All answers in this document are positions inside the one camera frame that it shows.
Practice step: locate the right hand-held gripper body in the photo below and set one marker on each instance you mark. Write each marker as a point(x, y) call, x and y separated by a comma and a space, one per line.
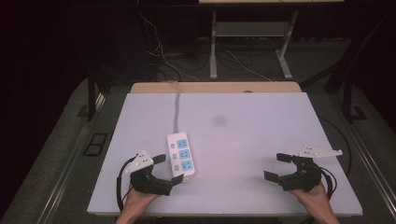
point(303, 179)

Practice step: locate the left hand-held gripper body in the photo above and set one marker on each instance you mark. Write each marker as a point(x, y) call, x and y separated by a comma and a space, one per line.
point(146, 182)

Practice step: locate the white blue power strip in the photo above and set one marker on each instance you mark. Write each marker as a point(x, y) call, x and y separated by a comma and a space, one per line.
point(183, 154)

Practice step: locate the person's left hand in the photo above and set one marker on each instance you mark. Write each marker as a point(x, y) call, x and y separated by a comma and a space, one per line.
point(137, 200)

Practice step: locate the person's right hand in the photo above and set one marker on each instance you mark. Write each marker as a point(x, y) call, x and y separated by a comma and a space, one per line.
point(314, 200)

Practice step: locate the white board table cover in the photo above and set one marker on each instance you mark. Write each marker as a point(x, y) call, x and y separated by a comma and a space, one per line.
point(249, 146)

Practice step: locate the black floor socket panel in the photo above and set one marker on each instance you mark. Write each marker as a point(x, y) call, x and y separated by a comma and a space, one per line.
point(96, 144)

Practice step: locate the black metal stand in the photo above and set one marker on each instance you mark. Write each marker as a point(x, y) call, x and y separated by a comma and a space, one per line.
point(91, 102)
point(347, 102)

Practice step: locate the wooden table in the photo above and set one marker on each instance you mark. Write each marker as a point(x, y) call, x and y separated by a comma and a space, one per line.
point(218, 87)

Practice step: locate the metal floor rail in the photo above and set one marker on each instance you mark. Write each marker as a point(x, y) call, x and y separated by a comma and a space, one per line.
point(370, 161)
point(70, 155)

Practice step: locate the white metal desk frame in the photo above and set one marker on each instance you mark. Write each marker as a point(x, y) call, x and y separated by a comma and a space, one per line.
point(249, 29)

